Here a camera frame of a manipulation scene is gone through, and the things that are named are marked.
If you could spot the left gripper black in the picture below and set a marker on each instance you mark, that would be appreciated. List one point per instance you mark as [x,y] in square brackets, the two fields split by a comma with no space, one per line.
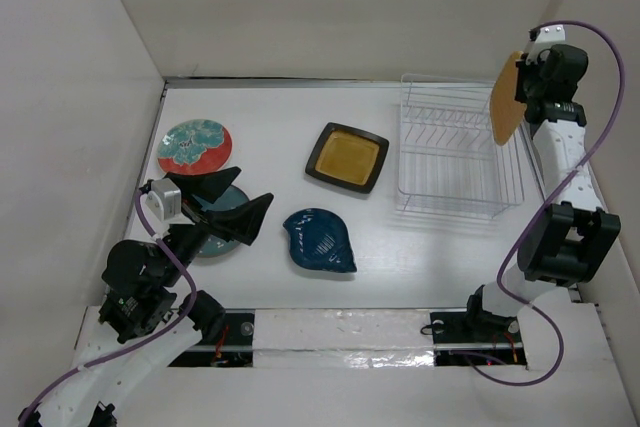
[242,221]

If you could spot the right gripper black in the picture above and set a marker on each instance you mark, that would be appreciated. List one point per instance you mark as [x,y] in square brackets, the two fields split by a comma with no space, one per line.
[527,67]

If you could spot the teal round plate white blossoms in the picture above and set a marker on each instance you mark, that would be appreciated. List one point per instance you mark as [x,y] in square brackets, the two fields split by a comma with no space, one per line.
[233,197]

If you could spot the woven bamboo square plate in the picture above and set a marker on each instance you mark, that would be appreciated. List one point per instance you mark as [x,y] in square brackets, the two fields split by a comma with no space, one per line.
[506,113]

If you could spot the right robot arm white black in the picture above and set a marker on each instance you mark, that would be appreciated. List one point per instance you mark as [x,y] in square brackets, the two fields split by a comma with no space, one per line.
[569,238]

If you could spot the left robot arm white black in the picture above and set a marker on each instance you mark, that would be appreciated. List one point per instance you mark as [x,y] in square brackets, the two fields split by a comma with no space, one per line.
[153,310]

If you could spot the red teal floral round plate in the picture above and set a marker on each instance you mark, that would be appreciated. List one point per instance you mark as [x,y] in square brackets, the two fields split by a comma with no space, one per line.
[194,147]

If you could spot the dark blue leaf-shaped plate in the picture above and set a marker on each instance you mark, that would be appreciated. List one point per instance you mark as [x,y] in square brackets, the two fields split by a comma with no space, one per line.
[318,240]

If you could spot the brown black square plate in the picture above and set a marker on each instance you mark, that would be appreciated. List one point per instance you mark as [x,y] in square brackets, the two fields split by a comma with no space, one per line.
[347,157]

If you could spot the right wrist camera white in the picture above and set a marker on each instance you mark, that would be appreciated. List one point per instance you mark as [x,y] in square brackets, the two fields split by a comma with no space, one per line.
[545,38]

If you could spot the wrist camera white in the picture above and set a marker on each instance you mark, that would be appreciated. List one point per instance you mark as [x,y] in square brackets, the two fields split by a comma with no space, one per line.
[545,38]
[163,198]

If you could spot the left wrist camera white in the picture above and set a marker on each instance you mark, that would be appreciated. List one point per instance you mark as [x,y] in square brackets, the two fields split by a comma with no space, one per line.
[163,198]

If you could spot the white wire dish rack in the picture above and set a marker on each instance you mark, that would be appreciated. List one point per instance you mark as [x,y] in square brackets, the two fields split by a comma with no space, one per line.
[448,160]

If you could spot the aluminium base rail with mounts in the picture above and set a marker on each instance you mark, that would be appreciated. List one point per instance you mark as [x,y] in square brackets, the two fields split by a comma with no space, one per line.
[351,338]

